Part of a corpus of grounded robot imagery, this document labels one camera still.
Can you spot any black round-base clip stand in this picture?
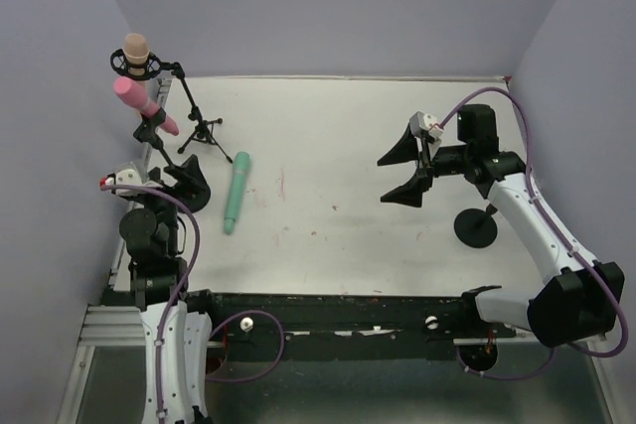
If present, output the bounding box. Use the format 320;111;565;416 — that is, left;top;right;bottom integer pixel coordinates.
133;113;210;212

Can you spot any black tripod shock-mount stand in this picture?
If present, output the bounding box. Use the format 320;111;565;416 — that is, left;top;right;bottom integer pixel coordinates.
109;49;233;164

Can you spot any green microphone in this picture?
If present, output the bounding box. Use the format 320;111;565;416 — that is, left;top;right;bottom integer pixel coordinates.
223;151;251;235

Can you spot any black round-base stand front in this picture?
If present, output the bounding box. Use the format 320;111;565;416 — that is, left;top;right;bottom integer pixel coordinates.
453;205;498;249

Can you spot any pink microphone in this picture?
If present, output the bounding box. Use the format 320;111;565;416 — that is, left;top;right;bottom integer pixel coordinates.
113;76;180;136

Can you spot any beige microphone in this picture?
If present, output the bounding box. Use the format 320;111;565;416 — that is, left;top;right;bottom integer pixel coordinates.
123;33;150;77

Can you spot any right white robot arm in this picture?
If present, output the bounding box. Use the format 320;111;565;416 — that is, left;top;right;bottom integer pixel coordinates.
377;104;624;348

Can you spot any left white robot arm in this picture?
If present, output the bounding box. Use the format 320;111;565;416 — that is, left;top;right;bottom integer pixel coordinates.
104;156;212;423

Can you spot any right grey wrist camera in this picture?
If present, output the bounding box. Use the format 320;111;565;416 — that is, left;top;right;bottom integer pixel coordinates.
408;111;443;142

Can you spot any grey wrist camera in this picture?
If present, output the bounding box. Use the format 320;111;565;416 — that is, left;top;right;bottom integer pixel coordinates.
112;161;147;186
408;111;443;142

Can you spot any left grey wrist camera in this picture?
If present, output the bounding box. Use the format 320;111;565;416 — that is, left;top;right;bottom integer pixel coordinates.
112;161;147;186

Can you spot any aluminium frame profile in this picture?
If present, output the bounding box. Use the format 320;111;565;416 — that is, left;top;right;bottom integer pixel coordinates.
54;78;173;424

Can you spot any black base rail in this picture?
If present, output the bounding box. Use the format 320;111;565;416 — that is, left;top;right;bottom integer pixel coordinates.
186;291;514;362

